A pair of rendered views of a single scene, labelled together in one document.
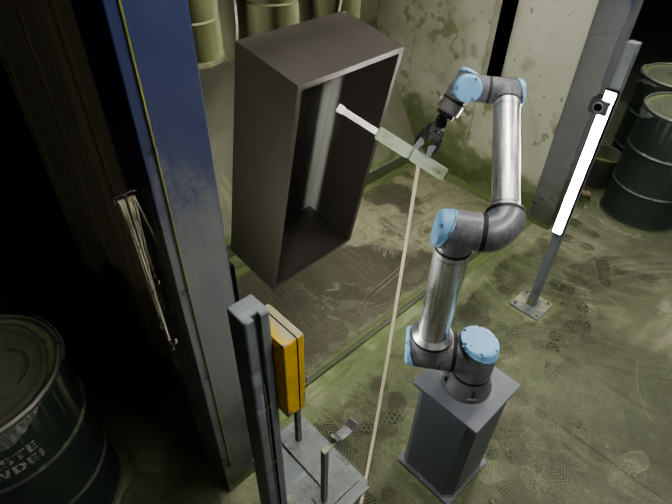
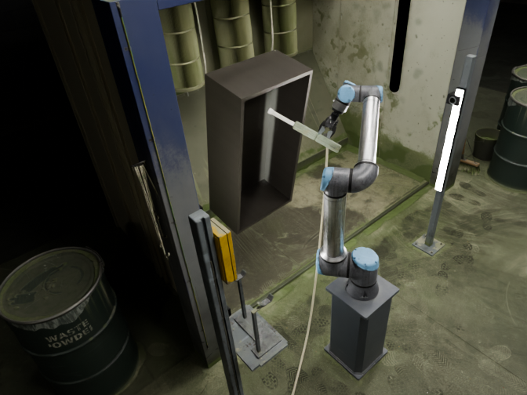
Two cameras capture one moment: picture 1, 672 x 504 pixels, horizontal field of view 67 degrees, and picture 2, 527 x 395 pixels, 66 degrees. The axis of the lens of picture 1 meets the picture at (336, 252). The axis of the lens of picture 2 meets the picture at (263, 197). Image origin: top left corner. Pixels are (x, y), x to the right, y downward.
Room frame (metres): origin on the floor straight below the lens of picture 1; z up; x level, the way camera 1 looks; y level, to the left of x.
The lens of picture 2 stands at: (-0.46, -0.23, 2.53)
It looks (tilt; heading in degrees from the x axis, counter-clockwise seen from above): 36 degrees down; 8
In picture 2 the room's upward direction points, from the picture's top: 5 degrees counter-clockwise
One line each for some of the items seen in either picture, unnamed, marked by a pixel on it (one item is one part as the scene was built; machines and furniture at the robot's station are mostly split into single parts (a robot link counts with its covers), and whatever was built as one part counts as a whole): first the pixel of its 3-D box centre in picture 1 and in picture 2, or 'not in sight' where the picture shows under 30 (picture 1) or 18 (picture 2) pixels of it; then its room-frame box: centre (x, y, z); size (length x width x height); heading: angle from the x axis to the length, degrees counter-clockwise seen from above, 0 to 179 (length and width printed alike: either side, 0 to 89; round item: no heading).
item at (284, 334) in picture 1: (278, 362); (219, 251); (0.69, 0.12, 1.42); 0.12 x 0.06 x 0.26; 45
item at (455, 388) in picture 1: (469, 375); (362, 282); (1.20, -0.54, 0.69); 0.19 x 0.19 x 0.10
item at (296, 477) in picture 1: (309, 471); (250, 335); (0.75, 0.07, 0.78); 0.31 x 0.23 x 0.01; 45
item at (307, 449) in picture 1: (313, 439); (250, 312); (0.77, 0.05, 0.95); 0.26 x 0.15 x 0.32; 45
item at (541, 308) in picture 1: (531, 304); (428, 244); (2.26, -1.26, 0.01); 0.20 x 0.20 x 0.01; 45
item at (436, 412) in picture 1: (453, 426); (358, 321); (1.20, -0.54, 0.32); 0.31 x 0.31 x 0.64; 45
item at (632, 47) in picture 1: (572, 199); (446, 164); (2.26, -1.26, 0.82); 0.05 x 0.05 x 1.64; 45
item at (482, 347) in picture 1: (473, 353); (362, 266); (1.20, -0.53, 0.83); 0.17 x 0.15 x 0.18; 81
